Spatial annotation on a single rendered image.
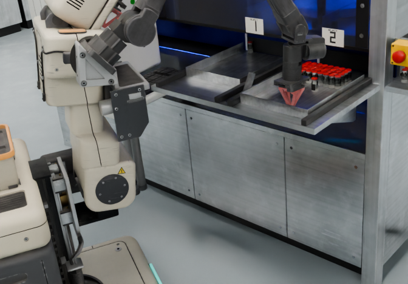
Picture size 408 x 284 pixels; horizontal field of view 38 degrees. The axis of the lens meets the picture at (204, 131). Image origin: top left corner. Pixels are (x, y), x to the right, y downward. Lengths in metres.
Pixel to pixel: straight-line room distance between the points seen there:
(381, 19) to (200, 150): 1.13
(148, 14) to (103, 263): 1.09
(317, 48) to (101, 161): 0.72
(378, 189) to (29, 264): 1.24
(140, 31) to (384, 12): 0.83
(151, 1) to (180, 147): 1.40
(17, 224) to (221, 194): 1.33
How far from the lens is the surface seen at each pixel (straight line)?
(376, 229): 2.32
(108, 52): 1.51
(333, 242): 2.48
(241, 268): 2.60
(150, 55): 2.56
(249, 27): 2.29
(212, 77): 2.12
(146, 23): 1.51
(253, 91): 1.97
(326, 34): 2.09
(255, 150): 2.49
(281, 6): 1.68
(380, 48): 2.01
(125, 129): 1.73
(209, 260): 2.66
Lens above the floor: 1.63
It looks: 25 degrees down
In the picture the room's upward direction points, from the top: 6 degrees counter-clockwise
